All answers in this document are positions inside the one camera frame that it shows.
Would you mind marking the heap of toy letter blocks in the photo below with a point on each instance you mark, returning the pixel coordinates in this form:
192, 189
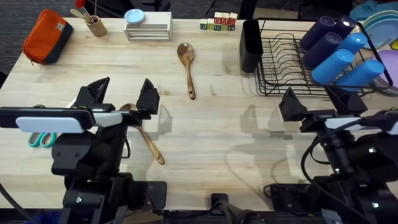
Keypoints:
219, 21

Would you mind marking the black rail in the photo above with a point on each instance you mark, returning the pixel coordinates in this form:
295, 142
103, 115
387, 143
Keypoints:
192, 217

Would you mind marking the small pale wooden spoon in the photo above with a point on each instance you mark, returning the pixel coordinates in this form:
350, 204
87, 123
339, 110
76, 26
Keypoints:
79, 14

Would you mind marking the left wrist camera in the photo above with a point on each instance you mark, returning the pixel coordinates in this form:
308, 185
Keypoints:
107, 119

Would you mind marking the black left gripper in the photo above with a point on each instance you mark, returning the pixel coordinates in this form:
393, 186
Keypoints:
87, 152

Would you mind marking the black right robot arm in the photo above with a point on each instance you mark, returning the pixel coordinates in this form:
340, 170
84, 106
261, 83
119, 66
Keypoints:
367, 186

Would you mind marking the small light blue plate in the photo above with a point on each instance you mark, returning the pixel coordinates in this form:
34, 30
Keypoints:
134, 16

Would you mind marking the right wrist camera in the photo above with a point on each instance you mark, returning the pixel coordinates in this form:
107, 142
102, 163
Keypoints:
342, 123

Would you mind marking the light blue cup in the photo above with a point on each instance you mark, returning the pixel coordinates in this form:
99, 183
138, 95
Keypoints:
360, 76
331, 68
353, 43

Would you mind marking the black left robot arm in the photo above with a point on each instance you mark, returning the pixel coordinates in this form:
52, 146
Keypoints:
93, 199

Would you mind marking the black cutlery holder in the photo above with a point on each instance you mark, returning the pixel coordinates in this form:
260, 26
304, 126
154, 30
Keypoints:
250, 46

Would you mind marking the dark purple cup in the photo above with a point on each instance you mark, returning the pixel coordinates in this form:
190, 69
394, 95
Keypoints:
321, 51
317, 32
345, 26

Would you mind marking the stack of teal plates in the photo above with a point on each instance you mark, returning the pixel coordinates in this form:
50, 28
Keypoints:
384, 28

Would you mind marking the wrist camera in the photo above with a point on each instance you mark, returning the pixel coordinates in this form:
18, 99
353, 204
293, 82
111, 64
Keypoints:
107, 119
342, 123

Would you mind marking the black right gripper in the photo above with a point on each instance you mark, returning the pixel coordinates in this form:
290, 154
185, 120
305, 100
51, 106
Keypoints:
337, 146

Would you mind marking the purple plate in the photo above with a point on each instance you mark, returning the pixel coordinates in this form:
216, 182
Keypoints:
390, 67

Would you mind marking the red headed utensil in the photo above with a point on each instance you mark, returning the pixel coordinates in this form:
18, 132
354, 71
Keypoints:
80, 3

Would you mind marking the orange and black zip pouch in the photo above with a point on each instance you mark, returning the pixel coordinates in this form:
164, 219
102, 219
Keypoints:
43, 37

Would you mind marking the wooden utensil cup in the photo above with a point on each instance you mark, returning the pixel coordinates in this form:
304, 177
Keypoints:
97, 28

